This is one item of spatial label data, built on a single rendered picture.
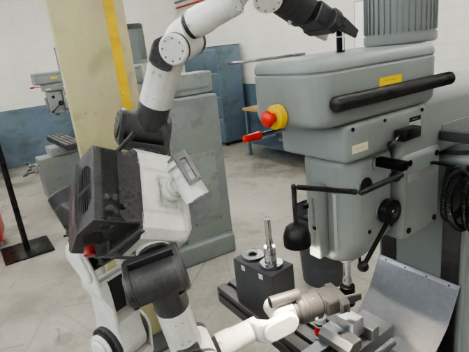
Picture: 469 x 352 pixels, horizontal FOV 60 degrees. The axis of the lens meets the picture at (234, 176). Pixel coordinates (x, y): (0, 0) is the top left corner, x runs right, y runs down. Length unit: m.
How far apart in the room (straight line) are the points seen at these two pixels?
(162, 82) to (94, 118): 1.51
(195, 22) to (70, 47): 1.59
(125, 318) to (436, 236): 1.09
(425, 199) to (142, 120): 0.85
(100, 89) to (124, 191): 1.60
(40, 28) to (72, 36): 7.41
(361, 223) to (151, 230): 0.56
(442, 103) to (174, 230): 0.85
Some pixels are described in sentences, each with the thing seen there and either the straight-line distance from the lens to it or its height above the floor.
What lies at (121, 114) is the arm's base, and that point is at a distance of 1.18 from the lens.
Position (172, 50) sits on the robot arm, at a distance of 1.05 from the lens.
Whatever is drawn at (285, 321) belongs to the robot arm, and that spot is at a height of 1.18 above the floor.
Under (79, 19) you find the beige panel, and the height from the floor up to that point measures 2.17.
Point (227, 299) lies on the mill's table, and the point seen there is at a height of 0.89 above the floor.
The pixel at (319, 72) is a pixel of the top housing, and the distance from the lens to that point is 0.93.
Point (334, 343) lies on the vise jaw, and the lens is 1.41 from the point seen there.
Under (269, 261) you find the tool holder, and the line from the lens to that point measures 1.59.
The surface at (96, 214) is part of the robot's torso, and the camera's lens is 0.99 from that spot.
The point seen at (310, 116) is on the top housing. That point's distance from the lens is 0.95.
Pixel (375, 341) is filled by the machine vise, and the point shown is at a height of 0.99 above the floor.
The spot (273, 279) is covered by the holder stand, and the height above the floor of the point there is 1.11.
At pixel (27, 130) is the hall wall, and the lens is 9.89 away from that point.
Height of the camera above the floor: 1.93
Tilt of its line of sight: 17 degrees down
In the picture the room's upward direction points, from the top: 6 degrees counter-clockwise
